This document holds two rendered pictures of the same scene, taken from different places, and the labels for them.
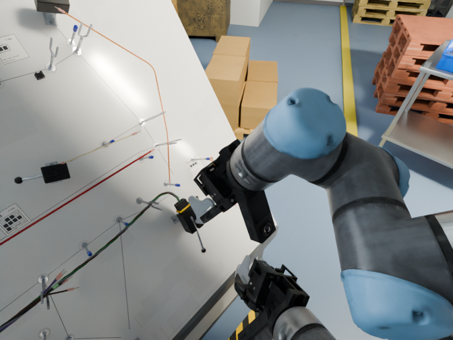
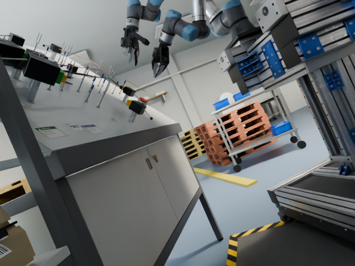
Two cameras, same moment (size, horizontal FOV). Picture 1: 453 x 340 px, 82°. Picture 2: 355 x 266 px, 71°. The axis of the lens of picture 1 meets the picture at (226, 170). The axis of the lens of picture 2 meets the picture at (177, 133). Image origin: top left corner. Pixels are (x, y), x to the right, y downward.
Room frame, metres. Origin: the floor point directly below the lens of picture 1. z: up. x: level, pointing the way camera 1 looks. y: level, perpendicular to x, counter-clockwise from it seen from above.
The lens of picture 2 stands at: (-1.01, 0.61, 0.77)
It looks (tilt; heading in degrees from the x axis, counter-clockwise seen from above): 1 degrees up; 333
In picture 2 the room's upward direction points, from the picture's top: 24 degrees counter-clockwise
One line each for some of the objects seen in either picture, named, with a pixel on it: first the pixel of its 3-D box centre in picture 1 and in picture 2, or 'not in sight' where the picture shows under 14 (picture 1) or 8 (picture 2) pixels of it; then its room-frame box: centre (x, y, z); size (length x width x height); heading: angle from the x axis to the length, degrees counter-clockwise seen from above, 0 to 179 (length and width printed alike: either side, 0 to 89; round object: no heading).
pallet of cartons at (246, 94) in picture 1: (245, 86); not in sight; (2.57, -0.20, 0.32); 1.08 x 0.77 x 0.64; 166
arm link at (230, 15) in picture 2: not in sight; (233, 12); (0.05, -0.60, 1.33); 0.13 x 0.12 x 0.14; 173
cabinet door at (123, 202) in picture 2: not in sight; (136, 206); (-0.07, 0.42, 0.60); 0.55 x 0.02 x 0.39; 137
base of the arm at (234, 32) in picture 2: not in sight; (242, 29); (0.04, -0.60, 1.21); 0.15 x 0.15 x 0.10
